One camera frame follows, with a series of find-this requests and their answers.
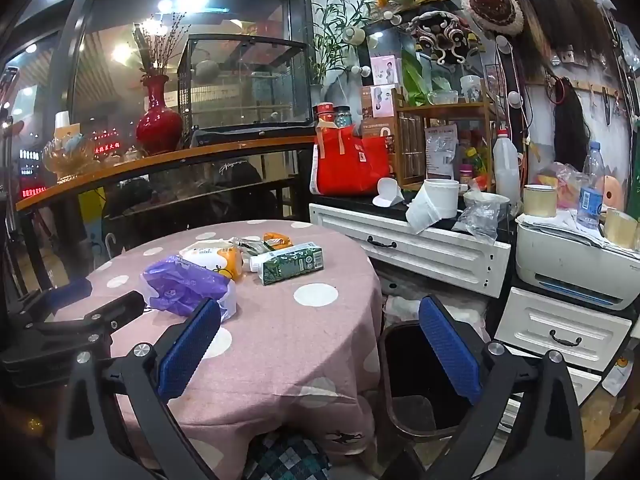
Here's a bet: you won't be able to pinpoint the gold glass bowl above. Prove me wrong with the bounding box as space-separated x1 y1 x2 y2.
41 125 101 184

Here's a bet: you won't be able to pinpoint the cream tape roll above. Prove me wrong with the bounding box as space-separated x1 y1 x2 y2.
522 184 557 219
602 208 640 251

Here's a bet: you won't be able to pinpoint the dried branches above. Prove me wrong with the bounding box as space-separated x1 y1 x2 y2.
131 12 188 77

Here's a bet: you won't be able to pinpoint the white plastic scoop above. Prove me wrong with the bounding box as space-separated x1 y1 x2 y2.
372 177 406 208

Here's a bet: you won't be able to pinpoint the white long drawer cabinet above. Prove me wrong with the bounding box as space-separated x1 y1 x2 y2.
307 195 513 300

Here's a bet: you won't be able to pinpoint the white printer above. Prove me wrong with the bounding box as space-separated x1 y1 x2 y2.
515 212 640 311

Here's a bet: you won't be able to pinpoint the clear water bottle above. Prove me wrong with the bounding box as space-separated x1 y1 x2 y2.
576 141 606 231

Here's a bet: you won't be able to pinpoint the green leafy plant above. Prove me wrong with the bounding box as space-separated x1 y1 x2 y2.
307 0 381 86

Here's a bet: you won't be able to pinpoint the glass display case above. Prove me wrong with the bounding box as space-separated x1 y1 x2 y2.
177 34 313 148

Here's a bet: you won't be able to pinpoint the chequered cloth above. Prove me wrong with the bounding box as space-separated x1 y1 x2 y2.
242 430 333 480

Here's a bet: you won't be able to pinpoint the clear plastic cup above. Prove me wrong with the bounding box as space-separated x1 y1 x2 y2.
460 75 483 103

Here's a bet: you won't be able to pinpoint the brown paper scraps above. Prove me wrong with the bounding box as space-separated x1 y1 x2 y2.
590 390 640 453

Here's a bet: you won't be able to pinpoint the black ornamental headdress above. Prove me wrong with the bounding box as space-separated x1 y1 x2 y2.
407 10 481 66

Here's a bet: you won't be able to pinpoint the clear plastic bag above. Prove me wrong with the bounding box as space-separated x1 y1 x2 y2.
452 192 511 245

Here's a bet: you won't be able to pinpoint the green drink carton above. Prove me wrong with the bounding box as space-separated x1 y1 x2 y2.
249 242 325 286

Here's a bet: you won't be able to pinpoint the red round cushion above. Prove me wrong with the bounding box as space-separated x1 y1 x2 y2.
462 0 525 37

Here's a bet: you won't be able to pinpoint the pink polka dot tablecloth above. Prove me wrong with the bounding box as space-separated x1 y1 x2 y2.
52 220 383 480

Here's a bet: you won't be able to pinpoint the red ceramic vase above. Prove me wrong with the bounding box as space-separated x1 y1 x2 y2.
136 74 184 156

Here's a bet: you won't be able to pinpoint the white orange snack packet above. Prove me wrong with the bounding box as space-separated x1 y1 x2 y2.
179 240 244 281

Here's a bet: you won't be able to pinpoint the white toilet paper roll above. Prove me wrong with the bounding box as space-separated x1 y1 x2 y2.
405 178 463 235

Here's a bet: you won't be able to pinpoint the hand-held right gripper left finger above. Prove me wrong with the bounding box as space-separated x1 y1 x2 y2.
55 297 223 480

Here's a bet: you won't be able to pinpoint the wooden shelf rack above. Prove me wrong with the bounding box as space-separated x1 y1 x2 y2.
392 87 498 191

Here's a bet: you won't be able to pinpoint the white printed packet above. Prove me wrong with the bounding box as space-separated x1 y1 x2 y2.
424 125 460 181

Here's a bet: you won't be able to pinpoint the brown cardboard box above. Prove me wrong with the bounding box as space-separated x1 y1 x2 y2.
360 85 401 141

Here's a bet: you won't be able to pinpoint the wooden counter ledge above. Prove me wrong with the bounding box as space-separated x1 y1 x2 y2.
15 135 318 212

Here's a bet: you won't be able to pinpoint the black hanging wig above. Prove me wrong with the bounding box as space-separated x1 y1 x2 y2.
552 77 586 171

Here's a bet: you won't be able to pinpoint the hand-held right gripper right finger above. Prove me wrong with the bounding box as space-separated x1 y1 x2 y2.
417 295 586 480

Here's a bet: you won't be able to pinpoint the red tote bag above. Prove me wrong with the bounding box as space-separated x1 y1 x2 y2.
310 122 392 197

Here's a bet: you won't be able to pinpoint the yellow green bottle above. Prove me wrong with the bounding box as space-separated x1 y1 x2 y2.
465 145 488 176

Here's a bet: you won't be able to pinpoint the purple plastic bag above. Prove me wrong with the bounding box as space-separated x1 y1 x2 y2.
140 255 237 323

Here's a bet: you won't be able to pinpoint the pink box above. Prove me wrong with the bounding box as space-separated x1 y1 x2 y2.
370 55 402 86

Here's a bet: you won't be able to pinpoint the dark plastic trash bin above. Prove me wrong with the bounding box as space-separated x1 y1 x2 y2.
377 321 493 443

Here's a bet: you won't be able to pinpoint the white plastic jug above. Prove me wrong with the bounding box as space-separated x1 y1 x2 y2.
492 129 522 208

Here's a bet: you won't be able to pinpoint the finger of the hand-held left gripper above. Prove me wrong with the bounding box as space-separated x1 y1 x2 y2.
10 277 94 318
22 290 147 348

